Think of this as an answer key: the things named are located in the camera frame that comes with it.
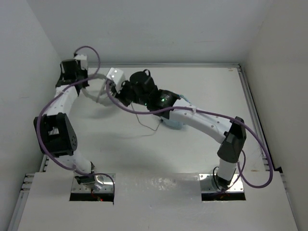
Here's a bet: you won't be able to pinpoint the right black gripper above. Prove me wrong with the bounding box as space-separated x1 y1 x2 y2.
111 78 149 107

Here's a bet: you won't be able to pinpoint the grey headphone cable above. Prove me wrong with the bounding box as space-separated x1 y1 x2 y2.
96 74 162 136

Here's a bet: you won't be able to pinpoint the grey white headphones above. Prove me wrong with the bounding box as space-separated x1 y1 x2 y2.
81 74 113 107

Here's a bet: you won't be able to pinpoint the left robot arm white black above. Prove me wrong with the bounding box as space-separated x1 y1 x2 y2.
34 54 95 187

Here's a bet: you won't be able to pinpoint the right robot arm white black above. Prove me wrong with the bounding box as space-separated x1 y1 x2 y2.
111 69 246 191

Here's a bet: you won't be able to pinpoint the light blue headphones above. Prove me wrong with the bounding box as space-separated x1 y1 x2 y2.
160 94 191 130

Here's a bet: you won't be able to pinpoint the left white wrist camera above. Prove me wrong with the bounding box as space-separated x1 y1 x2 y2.
74 54 88 70

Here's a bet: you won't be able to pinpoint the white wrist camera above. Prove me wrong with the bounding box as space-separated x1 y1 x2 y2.
106 67 126 93
74 54 88 70

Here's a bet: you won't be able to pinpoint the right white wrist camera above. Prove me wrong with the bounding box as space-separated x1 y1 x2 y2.
106 67 126 93

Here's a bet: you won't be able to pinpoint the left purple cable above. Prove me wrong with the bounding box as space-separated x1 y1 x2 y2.
37 46 115 193

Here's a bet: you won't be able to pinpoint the purple cable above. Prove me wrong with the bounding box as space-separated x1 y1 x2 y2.
105 85 275 188
37 46 115 193

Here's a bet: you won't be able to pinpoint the aluminium table frame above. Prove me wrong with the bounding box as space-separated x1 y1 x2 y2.
9 63 284 231

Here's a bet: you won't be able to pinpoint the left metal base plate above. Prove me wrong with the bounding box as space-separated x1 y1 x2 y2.
71 173 116 193

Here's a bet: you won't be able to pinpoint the metal base plate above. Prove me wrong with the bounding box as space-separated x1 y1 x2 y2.
71 173 116 193
199 173 244 193

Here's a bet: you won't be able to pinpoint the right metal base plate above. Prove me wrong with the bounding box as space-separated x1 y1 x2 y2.
199 173 244 193

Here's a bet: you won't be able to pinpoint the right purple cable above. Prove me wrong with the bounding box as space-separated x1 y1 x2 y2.
105 85 275 188

